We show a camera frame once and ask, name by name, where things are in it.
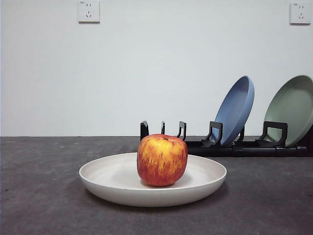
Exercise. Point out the red yellow apple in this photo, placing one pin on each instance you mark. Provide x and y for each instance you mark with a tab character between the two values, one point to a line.
161	161

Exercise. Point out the cream yellow round plate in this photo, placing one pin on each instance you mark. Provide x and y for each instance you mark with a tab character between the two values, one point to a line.
110	181

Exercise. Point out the blue round plate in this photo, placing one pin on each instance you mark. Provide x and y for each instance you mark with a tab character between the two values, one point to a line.
234	110

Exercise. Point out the black plate rack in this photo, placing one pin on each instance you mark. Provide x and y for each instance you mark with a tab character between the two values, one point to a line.
244	151

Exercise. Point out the green round plate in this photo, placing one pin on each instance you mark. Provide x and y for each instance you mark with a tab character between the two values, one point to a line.
291	107

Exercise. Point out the white wall socket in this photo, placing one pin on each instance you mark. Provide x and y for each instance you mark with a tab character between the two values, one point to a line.
89	12
300	13

